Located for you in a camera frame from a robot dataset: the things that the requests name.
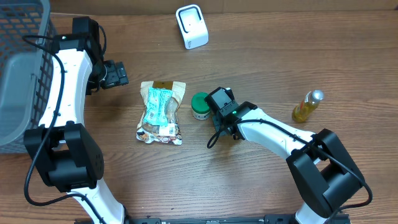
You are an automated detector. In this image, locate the green lid jar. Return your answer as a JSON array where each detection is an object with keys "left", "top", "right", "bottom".
[{"left": 191, "top": 92, "right": 210, "bottom": 120}]

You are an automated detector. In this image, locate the teal wipes packet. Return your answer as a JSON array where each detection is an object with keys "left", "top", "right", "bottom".
[{"left": 144, "top": 87, "right": 172, "bottom": 126}]

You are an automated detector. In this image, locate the brown snack pouch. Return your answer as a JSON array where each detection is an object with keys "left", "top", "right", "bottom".
[{"left": 136, "top": 81, "right": 186, "bottom": 146}]

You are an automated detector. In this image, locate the yellow dish soap bottle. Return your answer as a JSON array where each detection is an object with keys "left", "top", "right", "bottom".
[{"left": 292, "top": 90, "right": 324, "bottom": 123}]

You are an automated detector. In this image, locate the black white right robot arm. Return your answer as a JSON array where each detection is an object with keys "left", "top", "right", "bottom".
[{"left": 205, "top": 87, "right": 367, "bottom": 223}]

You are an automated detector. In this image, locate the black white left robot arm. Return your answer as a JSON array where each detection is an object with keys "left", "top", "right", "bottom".
[{"left": 24, "top": 16, "right": 129, "bottom": 223}]

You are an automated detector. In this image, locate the white barcode scanner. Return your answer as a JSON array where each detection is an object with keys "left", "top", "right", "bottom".
[{"left": 175, "top": 4, "right": 209, "bottom": 50}]

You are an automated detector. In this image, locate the grey plastic basket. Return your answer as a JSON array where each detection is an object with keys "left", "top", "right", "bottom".
[{"left": 1, "top": 0, "right": 57, "bottom": 154}]

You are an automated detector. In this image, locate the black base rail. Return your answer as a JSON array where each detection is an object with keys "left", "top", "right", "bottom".
[{"left": 127, "top": 215, "right": 294, "bottom": 224}]

